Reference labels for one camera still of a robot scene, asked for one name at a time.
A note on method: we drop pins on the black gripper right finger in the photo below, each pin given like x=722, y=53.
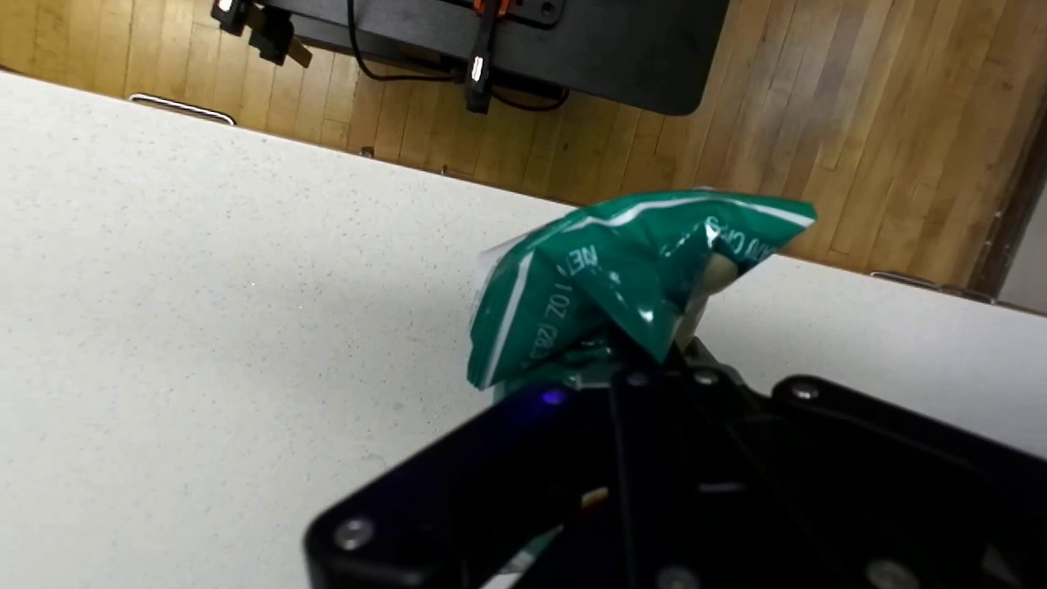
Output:
x=828, y=492

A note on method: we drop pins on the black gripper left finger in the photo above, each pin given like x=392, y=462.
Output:
x=458, y=492

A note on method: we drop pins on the green snack packet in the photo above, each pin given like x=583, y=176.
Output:
x=609, y=283

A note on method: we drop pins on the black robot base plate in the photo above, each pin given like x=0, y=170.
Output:
x=609, y=52

